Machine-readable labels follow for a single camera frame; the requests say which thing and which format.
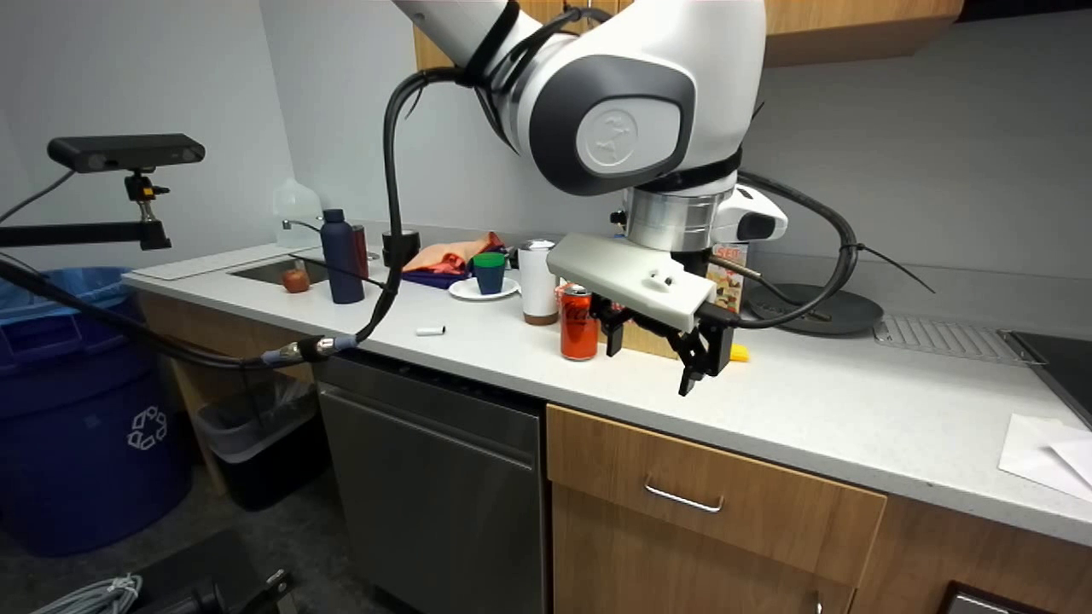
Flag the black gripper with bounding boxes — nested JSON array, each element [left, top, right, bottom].
[[589, 289, 744, 397]]

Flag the silver drawer handle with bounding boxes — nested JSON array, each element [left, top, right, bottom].
[[641, 480, 728, 519]]

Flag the white drawer with wooden front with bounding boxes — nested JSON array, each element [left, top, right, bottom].
[[543, 403, 891, 590]]

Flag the red soda can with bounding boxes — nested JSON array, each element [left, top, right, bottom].
[[555, 281, 604, 363]]

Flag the white tumbler with brown base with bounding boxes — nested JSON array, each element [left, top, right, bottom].
[[516, 234, 564, 328]]

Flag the blue cup with green rim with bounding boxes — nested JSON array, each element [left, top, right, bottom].
[[471, 250, 511, 295]]

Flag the black round disc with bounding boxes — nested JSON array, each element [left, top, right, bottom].
[[744, 279, 887, 341]]

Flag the white plate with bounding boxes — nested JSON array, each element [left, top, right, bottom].
[[448, 272, 525, 305]]

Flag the wooden lower cabinet door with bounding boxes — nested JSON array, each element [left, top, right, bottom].
[[546, 488, 859, 614]]

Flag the orange and red cloths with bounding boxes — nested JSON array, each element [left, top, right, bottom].
[[398, 231, 508, 292]]

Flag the dark steel dishwasher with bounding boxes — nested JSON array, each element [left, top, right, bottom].
[[315, 351, 549, 614]]

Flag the grey ribbed drying mat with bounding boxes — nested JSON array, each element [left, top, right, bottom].
[[872, 313, 1016, 368]]

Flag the dark blue bottle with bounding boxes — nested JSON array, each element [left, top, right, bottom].
[[318, 203, 373, 305]]

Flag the kitchen sink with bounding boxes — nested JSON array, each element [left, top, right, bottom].
[[232, 251, 343, 289]]

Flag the wooden upper cabinet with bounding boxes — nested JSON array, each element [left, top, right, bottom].
[[409, 0, 968, 70]]

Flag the clear glass jug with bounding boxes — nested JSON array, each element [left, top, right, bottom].
[[270, 173, 328, 250]]

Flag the black trash bin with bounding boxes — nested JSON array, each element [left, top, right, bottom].
[[190, 379, 323, 511]]

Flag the black stovetop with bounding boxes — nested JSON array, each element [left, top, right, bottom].
[[999, 328, 1092, 429]]

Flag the white paper sheet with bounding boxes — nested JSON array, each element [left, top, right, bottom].
[[995, 410, 1092, 505]]

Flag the blue recycling bin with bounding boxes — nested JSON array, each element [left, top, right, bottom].
[[0, 264, 199, 560]]

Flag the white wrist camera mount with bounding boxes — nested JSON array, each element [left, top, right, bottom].
[[546, 231, 715, 333]]

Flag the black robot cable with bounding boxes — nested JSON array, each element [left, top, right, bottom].
[[255, 2, 940, 375]]

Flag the black camera on stand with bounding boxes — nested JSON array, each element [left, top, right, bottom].
[[44, 129, 208, 176]]

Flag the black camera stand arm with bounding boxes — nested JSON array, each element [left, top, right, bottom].
[[0, 165, 173, 251]]

